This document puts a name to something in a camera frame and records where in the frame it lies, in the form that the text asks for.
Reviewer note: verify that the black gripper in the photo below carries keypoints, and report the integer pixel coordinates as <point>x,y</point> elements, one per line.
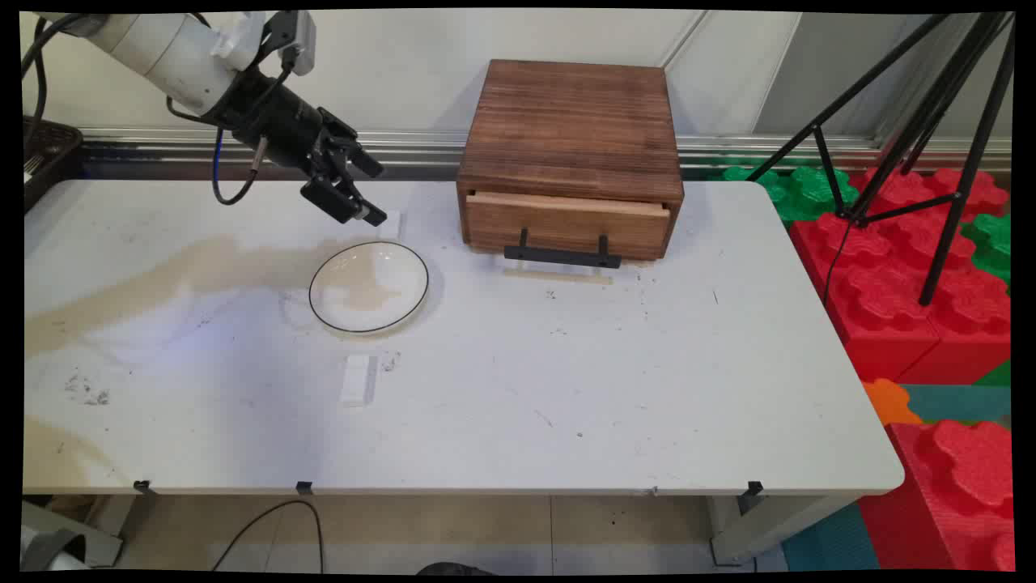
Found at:
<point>271,121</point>

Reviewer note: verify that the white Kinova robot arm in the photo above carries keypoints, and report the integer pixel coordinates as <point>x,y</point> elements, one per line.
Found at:
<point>154,48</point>

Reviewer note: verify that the dark wooden drawer cabinet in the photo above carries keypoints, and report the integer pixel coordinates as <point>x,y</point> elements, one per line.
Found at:
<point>566,121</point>

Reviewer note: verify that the white table leg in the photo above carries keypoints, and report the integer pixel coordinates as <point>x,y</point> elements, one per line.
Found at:
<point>769,526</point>

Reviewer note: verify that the black camera tripod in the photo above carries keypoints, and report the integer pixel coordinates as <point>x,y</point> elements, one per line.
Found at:
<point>967,162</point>

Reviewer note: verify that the red foam block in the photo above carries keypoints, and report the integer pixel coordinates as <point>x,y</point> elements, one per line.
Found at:
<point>874,300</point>
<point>906,188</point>
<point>955,494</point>
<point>975,332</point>

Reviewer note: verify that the grey floor object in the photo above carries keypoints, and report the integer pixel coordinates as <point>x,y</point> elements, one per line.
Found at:
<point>57,542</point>

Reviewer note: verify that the green foam block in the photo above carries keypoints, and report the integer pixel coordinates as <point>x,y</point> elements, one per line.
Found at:
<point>801,190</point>
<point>994,243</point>

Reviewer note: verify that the orange foam piece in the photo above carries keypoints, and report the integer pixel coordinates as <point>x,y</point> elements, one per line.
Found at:
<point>889,402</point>

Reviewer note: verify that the black woven basket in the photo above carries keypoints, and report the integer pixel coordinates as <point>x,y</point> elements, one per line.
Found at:
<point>48,158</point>

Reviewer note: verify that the white plate with black rim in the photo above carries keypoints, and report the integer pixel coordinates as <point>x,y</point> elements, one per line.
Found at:
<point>368,287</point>

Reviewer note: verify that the wooden cabinet door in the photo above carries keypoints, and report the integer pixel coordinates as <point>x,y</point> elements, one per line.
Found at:
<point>566,227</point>

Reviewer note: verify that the teal foam mat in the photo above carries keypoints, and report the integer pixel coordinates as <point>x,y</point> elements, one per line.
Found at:
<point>963,402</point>

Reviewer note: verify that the aluminium wall rail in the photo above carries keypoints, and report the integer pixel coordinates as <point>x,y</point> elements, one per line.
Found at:
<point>421,150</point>

